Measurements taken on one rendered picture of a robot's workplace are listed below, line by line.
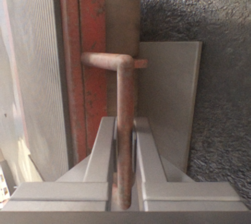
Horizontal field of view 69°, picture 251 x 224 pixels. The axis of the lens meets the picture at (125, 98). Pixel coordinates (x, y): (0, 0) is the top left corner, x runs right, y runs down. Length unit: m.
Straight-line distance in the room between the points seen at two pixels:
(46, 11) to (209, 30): 0.16
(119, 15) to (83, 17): 0.06
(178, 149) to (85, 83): 0.15
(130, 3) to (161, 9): 0.05
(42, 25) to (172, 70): 0.15
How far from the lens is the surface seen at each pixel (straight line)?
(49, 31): 0.19
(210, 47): 0.22
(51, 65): 0.19
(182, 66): 0.23
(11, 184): 3.19
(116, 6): 0.22
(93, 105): 0.18
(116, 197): 0.18
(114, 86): 0.22
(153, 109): 0.26
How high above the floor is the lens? 0.20
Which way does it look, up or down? 39 degrees down
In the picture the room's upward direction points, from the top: 103 degrees counter-clockwise
